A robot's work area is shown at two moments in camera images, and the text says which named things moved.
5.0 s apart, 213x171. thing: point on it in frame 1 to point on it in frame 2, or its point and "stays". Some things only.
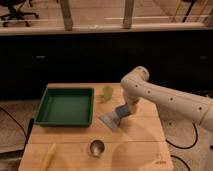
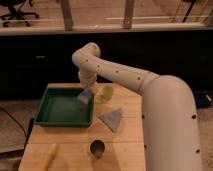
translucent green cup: (108, 91) stays
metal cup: (97, 148) stays
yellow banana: (49, 157) stays
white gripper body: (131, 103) to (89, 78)
